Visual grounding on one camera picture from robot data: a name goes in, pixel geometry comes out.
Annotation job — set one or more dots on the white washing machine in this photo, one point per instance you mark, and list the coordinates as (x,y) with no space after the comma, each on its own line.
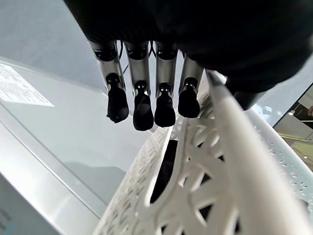
(61,137)

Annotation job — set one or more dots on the white plastic laundry basket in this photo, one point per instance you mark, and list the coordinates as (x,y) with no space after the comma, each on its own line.
(210,171)

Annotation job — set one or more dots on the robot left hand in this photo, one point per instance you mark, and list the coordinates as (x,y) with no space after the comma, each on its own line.
(195,29)

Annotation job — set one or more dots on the white printed label sticker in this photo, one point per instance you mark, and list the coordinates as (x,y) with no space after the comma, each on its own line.
(20,85)

